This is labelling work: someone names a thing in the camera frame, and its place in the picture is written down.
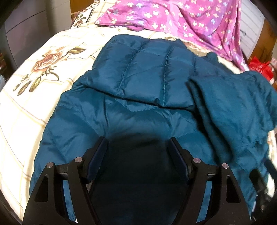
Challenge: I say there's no cream floral plaid bedspread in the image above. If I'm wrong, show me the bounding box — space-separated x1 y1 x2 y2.
0 0 277 221

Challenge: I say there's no grey refrigerator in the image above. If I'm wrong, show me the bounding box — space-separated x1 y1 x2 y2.
4 1 50 70

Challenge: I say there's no purple floral sheet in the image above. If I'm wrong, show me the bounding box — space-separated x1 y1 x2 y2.
95 0 248 71

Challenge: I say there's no red plastic bag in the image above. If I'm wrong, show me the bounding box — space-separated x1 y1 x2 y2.
248 57 274 81

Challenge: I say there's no teal down jacket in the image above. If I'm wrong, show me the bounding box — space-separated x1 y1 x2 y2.
30 35 276 224

